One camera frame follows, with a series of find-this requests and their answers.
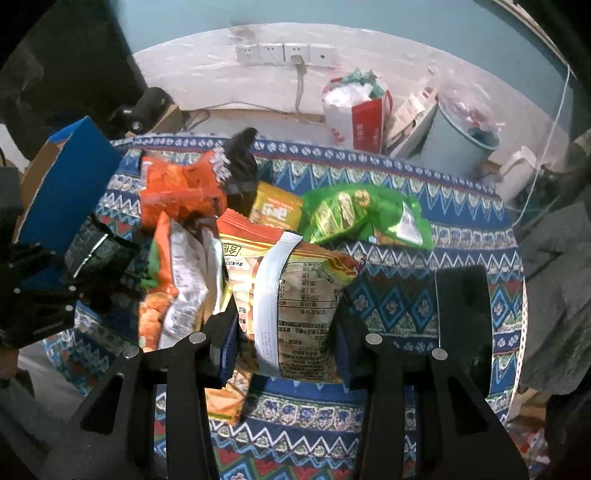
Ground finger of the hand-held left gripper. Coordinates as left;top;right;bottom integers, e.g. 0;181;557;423
0;242;81;296
0;284;90;350

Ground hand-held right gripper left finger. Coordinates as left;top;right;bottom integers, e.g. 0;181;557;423
39;300;241;480

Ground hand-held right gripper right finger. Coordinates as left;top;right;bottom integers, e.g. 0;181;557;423
330;302;532;480

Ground dark seaweed snack packet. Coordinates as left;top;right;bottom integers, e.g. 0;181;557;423
64;216;142;297

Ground large orange yellow snack packet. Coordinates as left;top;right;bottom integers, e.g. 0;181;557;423
216;209;362;385

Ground blue cardboard box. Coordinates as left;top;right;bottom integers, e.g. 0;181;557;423
13;116;123;280

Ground green snack packet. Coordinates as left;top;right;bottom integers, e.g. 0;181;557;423
301;184;435;251

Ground orange and white snack packet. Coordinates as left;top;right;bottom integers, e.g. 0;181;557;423
139;213;228;352

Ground blue patterned tablecloth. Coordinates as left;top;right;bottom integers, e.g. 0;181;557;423
41;133;528;480

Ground small yellow snack packet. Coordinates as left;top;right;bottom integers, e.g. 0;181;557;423
248;181;304;232

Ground orange crinkled snack packet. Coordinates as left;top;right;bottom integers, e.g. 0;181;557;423
137;149;229;232

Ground black snack packet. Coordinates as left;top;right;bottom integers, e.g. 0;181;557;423
221;128;260;209

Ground black cylindrical device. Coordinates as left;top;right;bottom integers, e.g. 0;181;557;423
130;87;175;136

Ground brown cardboard box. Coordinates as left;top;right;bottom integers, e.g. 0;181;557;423
151;104;186;136

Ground grey cloth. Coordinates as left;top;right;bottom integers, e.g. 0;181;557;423
516;202;591;398

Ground white and red paper bag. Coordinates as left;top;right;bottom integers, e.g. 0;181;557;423
322;69;394;156

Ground grey-blue waste bin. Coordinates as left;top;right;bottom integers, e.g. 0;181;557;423
421;98;502;179

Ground white and red flat boxes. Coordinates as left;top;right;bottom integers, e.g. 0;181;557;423
385;78;440;158

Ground white kettle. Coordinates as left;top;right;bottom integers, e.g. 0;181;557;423
495;145;539;205

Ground black floor cable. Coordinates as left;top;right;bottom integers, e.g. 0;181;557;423
181;110;212;131

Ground white plug with cable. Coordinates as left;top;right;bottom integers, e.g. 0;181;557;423
290;54;306;114

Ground thin white cable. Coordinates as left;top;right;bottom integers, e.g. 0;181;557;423
512;65;574;223

